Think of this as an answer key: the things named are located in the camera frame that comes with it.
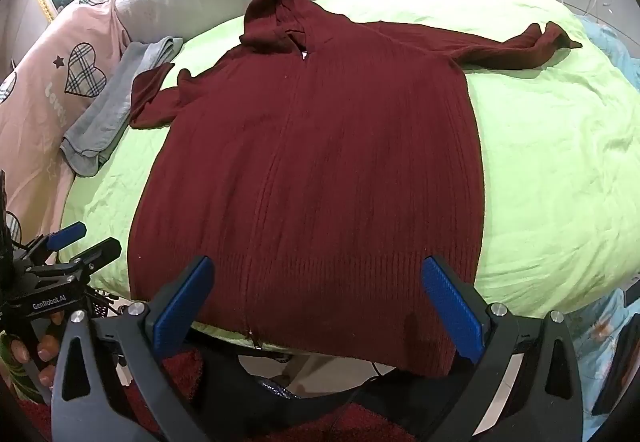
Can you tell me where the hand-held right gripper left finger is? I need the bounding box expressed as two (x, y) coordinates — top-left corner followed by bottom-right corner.
(50, 256), (216, 442)

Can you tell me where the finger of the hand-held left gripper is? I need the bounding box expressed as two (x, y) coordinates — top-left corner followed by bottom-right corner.
(30, 238), (123, 283)
(22, 221), (88, 267)

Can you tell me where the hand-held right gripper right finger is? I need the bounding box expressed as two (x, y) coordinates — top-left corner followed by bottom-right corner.
(421, 255), (586, 442)

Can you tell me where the maroon hooded knit sweater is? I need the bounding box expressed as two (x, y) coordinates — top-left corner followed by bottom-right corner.
(127, 0), (585, 380)

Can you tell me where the person's left hand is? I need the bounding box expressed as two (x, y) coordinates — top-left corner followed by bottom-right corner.
(7, 311), (66, 390)

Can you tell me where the dark cloth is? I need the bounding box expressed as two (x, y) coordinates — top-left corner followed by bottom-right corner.
(192, 344), (451, 425)

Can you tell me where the grey cloth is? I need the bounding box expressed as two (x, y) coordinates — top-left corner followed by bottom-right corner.
(61, 36), (185, 177)

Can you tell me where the light blue floral blanket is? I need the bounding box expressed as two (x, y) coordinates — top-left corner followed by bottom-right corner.
(570, 14), (640, 428)

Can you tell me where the pink heart-print quilt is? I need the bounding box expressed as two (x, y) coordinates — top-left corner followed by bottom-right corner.
(0, 0), (133, 253)

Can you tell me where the light green bed sheet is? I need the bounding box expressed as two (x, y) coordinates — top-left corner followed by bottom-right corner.
(60, 0), (640, 353)

